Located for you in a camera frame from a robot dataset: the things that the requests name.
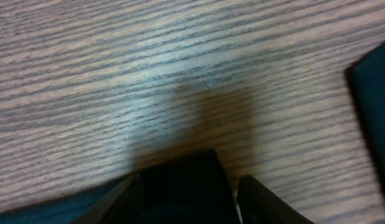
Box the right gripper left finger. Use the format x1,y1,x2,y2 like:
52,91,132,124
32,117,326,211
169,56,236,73
70,174,138,224

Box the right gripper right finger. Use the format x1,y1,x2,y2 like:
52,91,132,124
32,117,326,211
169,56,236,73
237,175,313,224

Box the black t-shirt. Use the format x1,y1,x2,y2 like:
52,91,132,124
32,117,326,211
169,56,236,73
0,150,239,224

